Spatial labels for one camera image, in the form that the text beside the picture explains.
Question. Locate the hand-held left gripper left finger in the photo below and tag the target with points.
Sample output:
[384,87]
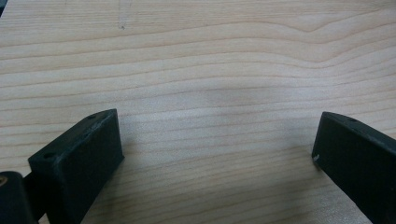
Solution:
[77,161]

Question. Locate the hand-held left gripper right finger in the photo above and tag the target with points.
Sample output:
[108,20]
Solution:
[358,165]

